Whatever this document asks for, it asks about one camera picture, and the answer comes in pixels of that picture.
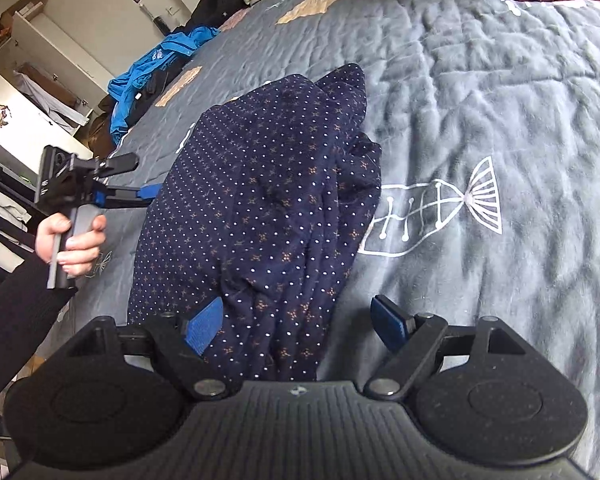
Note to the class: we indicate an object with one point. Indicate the person's left hand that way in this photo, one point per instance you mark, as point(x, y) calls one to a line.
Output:
point(87, 245)

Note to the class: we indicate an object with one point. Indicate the grey quilted bedspread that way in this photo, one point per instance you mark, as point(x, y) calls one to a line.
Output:
point(480, 110)

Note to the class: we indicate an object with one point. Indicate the brown hanging garment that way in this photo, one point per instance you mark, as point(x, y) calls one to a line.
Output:
point(45, 80)

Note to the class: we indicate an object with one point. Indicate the blue jacket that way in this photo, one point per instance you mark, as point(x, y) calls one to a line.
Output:
point(145, 70)

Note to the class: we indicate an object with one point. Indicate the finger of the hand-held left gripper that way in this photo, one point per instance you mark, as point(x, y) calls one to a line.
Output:
point(149, 192)
point(120, 164)

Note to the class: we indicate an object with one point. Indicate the white hanging shirt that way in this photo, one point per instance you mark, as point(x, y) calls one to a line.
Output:
point(50, 105)

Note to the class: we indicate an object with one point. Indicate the row of hanging clothes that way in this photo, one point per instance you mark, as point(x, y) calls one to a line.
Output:
point(0, 200)

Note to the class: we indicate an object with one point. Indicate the black hairbrush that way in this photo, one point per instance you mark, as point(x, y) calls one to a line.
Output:
point(161, 25)

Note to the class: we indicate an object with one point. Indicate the brown garment heap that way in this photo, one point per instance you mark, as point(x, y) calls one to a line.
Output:
point(100, 130)

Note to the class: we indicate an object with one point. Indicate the black crumpled garment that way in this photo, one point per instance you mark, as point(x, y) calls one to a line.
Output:
point(155, 82)

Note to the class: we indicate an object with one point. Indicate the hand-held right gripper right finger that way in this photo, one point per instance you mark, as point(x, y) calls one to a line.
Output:
point(387, 322)

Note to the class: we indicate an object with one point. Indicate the person's left forearm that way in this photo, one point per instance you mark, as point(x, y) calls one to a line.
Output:
point(10, 320)

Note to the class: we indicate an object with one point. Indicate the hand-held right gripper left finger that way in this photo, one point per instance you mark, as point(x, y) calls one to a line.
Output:
point(205, 325)

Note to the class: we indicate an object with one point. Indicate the white wardrobe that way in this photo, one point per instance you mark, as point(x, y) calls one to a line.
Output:
point(55, 55)

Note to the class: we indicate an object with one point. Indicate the navy dotted sweater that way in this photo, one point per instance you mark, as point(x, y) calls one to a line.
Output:
point(260, 185)

